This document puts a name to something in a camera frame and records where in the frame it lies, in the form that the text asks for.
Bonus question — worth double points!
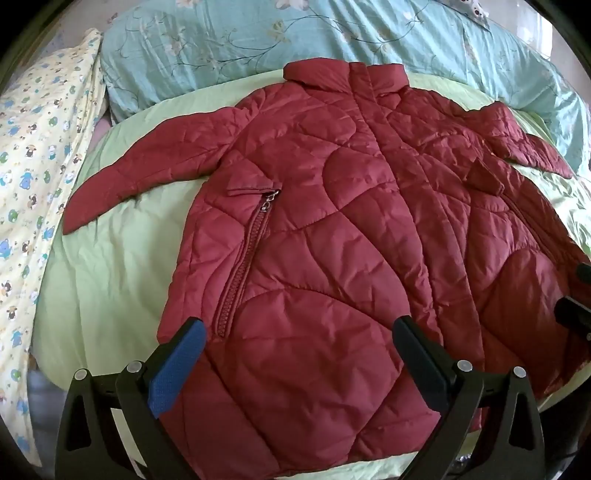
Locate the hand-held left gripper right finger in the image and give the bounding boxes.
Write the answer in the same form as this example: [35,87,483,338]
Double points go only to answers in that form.
[392,315,548,480]

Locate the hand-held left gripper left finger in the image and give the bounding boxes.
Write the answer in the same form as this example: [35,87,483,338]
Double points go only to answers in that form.
[54,318,206,480]

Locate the red quilted jacket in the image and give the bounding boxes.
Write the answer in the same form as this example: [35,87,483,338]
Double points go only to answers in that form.
[62,59,591,480]

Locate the light green blanket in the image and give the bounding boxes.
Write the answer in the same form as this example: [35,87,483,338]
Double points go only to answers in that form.
[30,69,591,480]

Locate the yellow cartoon print cloth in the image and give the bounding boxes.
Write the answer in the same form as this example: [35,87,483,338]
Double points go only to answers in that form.
[0,28,109,467]

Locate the grey floral pillow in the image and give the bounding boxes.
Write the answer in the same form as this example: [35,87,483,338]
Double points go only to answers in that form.
[443,0,495,28]

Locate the light blue floral quilt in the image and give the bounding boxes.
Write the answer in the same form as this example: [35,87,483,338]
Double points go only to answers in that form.
[99,0,591,171]

